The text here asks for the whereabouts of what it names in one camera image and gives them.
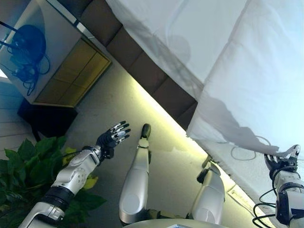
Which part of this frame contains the black box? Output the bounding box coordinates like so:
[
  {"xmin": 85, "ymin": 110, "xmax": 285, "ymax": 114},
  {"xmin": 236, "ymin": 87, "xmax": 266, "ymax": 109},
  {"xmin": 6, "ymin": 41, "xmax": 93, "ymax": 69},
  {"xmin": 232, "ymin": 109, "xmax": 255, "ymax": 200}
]
[{"xmin": 17, "ymin": 98, "xmax": 79, "ymax": 141}]

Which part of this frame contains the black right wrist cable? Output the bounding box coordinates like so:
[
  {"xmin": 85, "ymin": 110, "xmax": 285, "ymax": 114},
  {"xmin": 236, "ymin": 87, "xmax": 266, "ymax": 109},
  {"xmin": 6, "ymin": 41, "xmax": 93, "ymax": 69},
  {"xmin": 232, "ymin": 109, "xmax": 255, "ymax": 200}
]
[{"xmin": 252, "ymin": 187, "xmax": 286, "ymax": 227}]

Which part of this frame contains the silver robot left leg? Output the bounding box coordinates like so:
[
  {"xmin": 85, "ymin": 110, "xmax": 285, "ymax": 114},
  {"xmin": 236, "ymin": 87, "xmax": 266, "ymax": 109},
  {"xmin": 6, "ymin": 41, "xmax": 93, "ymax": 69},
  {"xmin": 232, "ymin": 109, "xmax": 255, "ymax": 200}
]
[{"xmin": 118, "ymin": 123, "xmax": 153, "ymax": 227}]

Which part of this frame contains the green leafy plant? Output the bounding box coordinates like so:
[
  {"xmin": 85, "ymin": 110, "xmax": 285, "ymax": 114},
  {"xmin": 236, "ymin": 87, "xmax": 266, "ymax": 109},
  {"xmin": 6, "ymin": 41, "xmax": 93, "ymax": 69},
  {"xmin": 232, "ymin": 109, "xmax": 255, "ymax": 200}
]
[{"xmin": 0, "ymin": 136, "xmax": 108, "ymax": 228}]

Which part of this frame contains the silver robot torso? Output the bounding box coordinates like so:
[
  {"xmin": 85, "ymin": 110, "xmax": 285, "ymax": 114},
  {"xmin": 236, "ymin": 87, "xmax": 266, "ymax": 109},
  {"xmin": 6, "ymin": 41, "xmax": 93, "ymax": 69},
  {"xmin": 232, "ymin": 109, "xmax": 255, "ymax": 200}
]
[{"xmin": 125, "ymin": 218, "xmax": 235, "ymax": 228}]

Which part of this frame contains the white printed paper sheet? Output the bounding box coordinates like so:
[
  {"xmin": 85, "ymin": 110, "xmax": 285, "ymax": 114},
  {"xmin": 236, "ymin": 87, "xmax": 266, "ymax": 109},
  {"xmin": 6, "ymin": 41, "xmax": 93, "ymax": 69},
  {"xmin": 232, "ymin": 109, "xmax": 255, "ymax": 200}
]
[{"xmin": 227, "ymin": 184, "xmax": 255, "ymax": 212}]

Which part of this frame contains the tangled black lamp cable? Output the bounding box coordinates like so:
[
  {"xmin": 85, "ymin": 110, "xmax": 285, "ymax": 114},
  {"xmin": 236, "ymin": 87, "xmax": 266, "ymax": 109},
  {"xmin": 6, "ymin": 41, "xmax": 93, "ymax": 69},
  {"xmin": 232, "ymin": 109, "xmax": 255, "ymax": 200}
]
[{"xmin": 6, "ymin": 47, "xmax": 52, "ymax": 96}]

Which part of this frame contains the silver robot right leg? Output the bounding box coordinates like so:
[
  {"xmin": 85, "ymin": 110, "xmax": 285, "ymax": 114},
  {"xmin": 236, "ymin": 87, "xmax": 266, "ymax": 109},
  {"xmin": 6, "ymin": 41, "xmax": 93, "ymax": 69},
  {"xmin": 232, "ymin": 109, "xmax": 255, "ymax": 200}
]
[{"xmin": 189, "ymin": 155, "xmax": 227, "ymax": 226}]

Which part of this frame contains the silver robot leg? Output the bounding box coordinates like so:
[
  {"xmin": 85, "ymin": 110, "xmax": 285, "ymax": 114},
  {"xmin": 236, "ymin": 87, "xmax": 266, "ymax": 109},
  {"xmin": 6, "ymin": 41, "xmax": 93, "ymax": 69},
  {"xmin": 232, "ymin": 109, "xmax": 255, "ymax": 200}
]
[
  {"xmin": 189, "ymin": 155, "xmax": 227, "ymax": 226},
  {"xmin": 118, "ymin": 123, "xmax": 153, "ymax": 227}
]

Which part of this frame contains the brown upholstered bed frame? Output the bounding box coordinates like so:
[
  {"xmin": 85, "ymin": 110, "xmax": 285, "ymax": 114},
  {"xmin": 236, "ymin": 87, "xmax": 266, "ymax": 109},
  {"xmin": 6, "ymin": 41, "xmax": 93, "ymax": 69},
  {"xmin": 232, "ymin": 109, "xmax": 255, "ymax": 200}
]
[{"xmin": 71, "ymin": 0, "xmax": 200, "ymax": 132}]

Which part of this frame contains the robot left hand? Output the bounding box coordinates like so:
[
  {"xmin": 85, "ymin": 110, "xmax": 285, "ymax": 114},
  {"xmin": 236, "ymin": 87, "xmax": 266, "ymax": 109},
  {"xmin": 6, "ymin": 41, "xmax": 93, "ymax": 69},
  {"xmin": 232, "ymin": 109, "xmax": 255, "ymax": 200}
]
[{"xmin": 96, "ymin": 120, "xmax": 132, "ymax": 160}]

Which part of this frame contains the white duvet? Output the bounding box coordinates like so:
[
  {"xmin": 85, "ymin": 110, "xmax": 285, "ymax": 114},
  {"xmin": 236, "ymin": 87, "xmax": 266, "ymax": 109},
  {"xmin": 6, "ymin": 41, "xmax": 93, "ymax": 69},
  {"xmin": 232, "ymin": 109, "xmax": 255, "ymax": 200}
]
[{"xmin": 186, "ymin": 0, "xmax": 304, "ymax": 154}]

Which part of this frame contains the wooden nightstand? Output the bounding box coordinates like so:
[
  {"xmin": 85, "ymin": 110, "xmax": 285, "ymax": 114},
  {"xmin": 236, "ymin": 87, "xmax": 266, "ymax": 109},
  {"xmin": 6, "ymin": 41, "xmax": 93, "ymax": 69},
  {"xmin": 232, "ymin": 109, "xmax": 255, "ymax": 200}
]
[{"xmin": 0, "ymin": 0, "xmax": 113, "ymax": 108}]

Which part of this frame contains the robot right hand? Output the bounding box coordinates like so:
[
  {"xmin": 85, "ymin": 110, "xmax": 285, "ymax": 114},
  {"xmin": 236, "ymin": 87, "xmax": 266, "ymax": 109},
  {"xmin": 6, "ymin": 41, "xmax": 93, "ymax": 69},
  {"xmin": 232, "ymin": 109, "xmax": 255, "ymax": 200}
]
[{"xmin": 264, "ymin": 144, "xmax": 302, "ymax": 177}]

